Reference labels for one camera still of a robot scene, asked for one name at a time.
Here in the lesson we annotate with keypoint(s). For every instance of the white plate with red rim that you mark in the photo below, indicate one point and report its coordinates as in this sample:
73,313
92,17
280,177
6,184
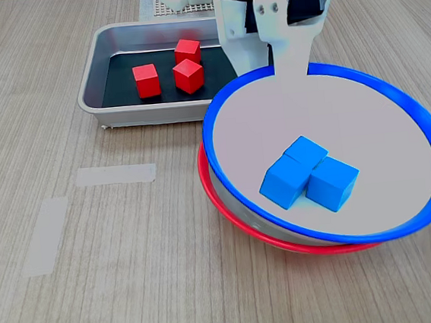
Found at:
202,170

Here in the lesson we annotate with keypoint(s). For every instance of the steel tray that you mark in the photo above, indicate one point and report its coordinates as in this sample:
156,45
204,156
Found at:
93,81

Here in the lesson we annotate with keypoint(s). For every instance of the blue cube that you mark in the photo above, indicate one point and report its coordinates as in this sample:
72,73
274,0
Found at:
284,181
307,149
332,186

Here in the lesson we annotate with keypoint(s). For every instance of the pale perforated base plate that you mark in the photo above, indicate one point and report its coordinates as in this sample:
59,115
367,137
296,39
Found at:
200,7

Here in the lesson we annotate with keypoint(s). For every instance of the black mat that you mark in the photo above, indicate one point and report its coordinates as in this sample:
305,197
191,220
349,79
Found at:
123,94

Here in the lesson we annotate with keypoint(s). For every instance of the translucent tape strip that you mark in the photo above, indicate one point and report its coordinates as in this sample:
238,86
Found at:
115,175
45,237

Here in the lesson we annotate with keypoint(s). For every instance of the red cube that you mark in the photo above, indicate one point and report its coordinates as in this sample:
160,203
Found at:
147,82
188,78
187,49

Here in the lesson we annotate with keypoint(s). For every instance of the white plate with blue rim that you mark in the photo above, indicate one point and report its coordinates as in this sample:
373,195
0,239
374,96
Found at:
349,118

